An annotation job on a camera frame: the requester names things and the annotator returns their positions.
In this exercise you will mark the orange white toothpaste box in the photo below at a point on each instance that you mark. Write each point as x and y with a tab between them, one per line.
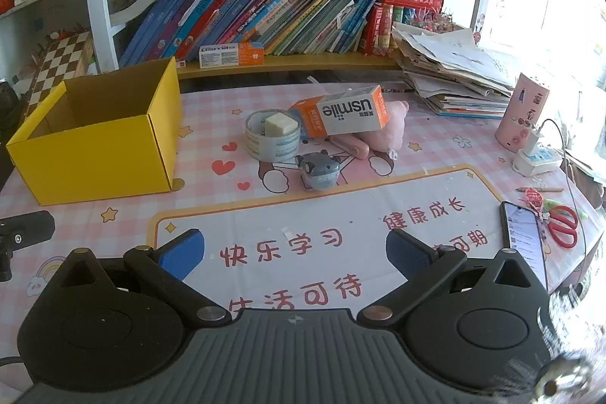
345	113
232	55

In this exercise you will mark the yellow cardboard box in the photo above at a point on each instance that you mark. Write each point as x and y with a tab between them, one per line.
94	158

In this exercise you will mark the row of children's books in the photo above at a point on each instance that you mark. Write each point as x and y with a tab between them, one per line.
236	20

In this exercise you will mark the colourful beaded ornament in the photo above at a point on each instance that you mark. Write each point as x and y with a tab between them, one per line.
428	19

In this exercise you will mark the pink printed desk mat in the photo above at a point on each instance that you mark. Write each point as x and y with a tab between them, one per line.
426	195

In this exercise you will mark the red upright book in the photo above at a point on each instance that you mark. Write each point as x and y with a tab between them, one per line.
374	30

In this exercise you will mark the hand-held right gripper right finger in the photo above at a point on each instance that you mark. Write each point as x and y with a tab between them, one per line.
407	255

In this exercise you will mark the grey toy mouse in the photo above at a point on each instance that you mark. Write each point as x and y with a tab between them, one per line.
322	172

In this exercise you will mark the white eraser block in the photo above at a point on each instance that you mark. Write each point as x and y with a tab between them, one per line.
280	124

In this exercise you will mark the stack of loose papers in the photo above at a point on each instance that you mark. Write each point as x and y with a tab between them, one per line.
449	68

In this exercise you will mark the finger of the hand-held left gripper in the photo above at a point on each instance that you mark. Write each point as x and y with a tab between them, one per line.
28	229

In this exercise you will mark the pink correction tape case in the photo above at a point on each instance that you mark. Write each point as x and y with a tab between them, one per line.
352	147

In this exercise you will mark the red wrapped candy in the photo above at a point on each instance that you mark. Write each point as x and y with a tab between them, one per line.
532	200

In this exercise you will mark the brown white chessboard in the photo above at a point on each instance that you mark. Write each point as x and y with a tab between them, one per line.
61	58

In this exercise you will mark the clear tape roll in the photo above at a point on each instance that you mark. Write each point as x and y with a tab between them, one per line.
272	149

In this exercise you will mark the wooden pencil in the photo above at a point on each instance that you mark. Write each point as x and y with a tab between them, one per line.
539	189

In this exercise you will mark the white charger plug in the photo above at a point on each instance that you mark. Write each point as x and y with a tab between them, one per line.
534	141

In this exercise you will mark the pink plush toy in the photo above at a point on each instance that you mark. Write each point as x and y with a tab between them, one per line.
390	129

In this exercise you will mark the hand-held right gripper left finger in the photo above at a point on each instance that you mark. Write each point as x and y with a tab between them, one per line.
182	255

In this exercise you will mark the pink cylinder container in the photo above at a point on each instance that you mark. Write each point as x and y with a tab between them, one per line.
521	110

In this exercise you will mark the red scissors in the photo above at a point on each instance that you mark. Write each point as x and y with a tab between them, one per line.
549	224

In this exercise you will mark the black smartphone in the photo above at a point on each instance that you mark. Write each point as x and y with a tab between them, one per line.
523	238

